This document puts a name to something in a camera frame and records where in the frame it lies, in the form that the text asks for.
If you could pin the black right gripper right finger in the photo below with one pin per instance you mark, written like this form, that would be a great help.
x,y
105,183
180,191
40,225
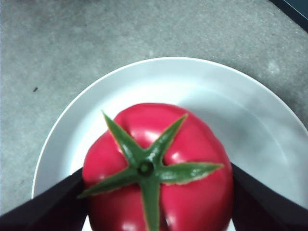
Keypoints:
x,y
260,207

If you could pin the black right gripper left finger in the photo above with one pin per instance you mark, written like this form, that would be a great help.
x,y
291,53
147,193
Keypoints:
x,y
48,211

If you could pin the red tomato with green calyx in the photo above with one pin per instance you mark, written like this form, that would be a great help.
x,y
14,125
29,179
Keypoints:
x,y
197,192

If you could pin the white round plate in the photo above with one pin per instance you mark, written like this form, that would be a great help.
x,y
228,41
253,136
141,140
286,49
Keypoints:
x,y
168,81

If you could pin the black rectangular tray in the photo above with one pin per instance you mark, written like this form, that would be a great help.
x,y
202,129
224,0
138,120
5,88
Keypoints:
x,y
298,9

